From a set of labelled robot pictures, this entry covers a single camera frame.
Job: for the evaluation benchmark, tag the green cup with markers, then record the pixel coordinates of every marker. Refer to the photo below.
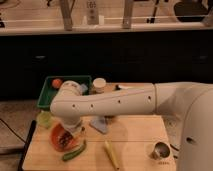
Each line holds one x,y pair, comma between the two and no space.
44,119

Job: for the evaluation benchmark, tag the blue sponge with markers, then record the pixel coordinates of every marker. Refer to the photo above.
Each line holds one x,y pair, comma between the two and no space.
84,88

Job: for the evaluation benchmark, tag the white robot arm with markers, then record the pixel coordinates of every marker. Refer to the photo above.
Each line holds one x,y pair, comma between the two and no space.
192,102

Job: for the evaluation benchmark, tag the dark grape bunch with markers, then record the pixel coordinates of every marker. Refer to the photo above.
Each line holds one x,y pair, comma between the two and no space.
65,138

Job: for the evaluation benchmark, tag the metal cup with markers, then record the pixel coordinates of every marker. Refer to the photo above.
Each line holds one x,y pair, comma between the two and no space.
161,151

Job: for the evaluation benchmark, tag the white cup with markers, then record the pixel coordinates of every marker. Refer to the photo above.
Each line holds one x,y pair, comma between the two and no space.
99,85

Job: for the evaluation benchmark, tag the orange fruit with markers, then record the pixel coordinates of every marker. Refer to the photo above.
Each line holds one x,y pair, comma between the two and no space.
56,83

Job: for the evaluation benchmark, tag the grey blue cloth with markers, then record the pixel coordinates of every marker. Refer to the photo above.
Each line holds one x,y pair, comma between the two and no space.
99,123

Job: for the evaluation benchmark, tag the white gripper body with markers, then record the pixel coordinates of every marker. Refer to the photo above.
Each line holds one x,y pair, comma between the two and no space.
73,124

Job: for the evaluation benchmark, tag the green plastic tray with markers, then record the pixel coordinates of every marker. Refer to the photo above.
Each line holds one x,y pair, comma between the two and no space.
48,92

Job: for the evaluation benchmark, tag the red bowl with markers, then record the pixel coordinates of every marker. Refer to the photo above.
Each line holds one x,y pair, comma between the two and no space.
56,133

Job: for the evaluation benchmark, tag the green cucumber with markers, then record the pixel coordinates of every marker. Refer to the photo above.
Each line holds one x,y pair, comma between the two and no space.
75,153

